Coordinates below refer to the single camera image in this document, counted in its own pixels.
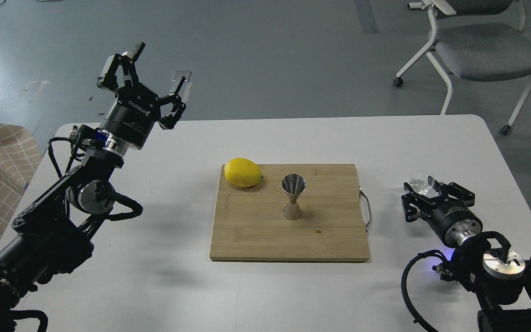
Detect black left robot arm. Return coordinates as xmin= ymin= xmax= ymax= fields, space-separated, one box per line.
xmin=0 ymin=42 xmax=186 ymax=332

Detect bamboo cutting board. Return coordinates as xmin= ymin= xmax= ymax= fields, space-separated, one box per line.
xmin=209 ymin=164 xmax=370 ymax=263

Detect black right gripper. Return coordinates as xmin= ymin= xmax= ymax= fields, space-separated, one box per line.
xmin=401 ymin=176 xmax=483 ymax=249

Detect clear glass cup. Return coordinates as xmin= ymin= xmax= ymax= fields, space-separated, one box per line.
xmin=408 ymin=170 xmax=436 ymax=196

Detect steel double jigger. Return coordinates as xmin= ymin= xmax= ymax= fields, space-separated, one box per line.
xmin=282 ymin=173 xmax=307 ymax=220

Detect yellow lemon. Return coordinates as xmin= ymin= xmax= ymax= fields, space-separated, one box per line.
xmin=224 ymin=158 xmax=263 ymax=188

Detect grey office chair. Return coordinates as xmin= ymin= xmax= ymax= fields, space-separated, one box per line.
xmin=393 ymin=0 xmax=531 ymax=135

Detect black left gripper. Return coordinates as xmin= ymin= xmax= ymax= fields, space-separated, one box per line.
xmin=97 ymin=42 xmax=186 ymax=149

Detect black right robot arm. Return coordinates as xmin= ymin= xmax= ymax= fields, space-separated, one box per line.
xmin=401 ymin=176 xmax=531 ymax=332

